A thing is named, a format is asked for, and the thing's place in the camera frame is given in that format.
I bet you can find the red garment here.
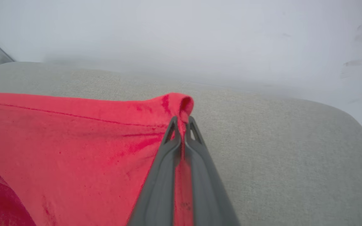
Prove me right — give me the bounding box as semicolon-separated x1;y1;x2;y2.
0;92;195;226

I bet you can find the grey fabric sofa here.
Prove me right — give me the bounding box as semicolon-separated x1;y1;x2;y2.
0;61;362;226

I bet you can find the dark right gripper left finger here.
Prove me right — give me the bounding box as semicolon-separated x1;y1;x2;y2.
127;116;182;226

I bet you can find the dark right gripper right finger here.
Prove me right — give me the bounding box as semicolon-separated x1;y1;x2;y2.
184;116;241;226

